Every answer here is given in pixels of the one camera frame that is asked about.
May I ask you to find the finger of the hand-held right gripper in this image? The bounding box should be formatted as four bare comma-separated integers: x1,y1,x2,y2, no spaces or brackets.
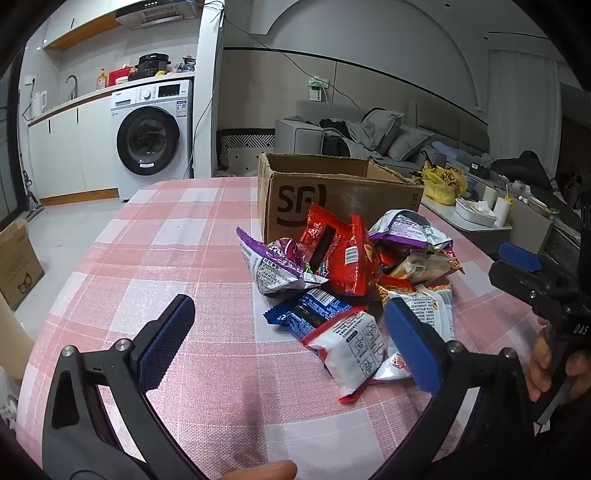
488,260,542,315
497,243,555,278

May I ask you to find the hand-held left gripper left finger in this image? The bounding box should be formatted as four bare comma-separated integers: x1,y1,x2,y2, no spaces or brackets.
41,294,208,480

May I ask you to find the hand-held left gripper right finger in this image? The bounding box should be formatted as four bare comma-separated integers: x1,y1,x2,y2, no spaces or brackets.
369,298,548,480

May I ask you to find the noodle stick snack packet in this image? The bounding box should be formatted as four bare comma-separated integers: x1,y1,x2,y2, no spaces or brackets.
373,277,457,383

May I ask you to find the large red chip packet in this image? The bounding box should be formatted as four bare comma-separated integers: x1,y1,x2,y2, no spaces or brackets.
330,215,382,297

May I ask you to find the brown cardboard box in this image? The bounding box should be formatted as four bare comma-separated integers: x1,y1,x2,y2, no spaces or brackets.
257,152,424,245

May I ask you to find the person's right hand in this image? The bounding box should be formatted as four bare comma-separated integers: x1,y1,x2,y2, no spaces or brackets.
525,323,591,402

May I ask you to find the person's left hand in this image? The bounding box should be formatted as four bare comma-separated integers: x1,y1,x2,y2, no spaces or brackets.
225,460,297,480

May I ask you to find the white coffee table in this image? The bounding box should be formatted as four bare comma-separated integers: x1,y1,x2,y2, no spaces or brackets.
418,185,555,254

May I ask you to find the white cup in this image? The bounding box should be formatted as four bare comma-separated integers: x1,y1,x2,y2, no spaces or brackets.
495,196,514,227

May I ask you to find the white red-edged snack packet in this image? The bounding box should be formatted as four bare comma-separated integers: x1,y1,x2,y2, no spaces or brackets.
302,308,386,404

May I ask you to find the white dish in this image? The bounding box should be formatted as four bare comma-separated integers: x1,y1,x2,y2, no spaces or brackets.
455,198,499,227

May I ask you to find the yellow snack packet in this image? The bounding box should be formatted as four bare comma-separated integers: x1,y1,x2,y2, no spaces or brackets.
390,247,465,284

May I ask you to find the dark cloth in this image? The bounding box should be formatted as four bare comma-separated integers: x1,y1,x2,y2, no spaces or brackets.
492,152,561,208

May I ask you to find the orange-red snack packet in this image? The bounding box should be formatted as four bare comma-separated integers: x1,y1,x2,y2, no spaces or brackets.
375,244,409,278

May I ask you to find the blue snack packet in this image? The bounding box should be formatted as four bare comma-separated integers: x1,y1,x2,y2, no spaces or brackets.
263,288,368,344

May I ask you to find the yellow plastic bag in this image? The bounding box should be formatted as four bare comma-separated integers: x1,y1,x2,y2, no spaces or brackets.
422,159,469,206

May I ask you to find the pink plaid tablecloth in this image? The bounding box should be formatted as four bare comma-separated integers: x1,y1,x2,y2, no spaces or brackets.
16,175,555,480

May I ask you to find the purple silver snack packet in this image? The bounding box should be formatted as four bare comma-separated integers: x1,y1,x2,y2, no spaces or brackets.
368,209,455,259

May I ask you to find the red packet with dark window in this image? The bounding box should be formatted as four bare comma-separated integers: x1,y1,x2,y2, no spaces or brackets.
295,202,356,278

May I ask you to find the grey pillow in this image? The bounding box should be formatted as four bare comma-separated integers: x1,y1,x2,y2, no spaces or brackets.
362,109,404,151
387,124,435,161

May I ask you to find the printed cardboard box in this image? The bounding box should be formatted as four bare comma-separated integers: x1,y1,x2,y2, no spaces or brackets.
0,219,45,310

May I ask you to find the floor mop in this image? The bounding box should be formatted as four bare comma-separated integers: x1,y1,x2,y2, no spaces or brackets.
19,168,45,221

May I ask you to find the white washing machine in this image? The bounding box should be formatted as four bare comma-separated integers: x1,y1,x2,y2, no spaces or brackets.
110,79,194,200

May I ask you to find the pile of dark clothes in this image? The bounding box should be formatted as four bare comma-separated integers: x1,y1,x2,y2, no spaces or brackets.
318,117,370,158

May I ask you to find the black patterned panel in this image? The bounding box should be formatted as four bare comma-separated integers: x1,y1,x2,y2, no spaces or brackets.
217,130,278,174

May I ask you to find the white kitchen base cabinet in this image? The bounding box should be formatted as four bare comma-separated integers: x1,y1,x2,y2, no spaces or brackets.
28,97,121,199

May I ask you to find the grey sofa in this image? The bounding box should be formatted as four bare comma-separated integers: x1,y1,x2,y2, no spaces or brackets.
276,99,490,174

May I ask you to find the dark glass door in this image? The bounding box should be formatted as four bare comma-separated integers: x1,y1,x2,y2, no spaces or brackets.
0,65,29,227

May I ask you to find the red box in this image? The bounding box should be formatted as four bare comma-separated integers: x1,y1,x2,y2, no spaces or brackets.
107,67,136,88

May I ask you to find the black pressure cooker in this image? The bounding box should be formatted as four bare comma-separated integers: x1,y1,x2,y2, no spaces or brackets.
137,54,172,80

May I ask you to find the range hood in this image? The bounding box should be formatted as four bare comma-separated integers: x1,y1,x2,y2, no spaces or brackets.
113,0,204,26

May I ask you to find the blue cable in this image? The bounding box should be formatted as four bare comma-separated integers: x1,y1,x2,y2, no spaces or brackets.
187,78,218,178

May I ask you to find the wall socket with chargers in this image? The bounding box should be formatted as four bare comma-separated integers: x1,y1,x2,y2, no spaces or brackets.
308,76,331,102

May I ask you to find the white wall cabinet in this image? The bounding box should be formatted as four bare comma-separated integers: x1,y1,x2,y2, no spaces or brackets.
44,9,121,51

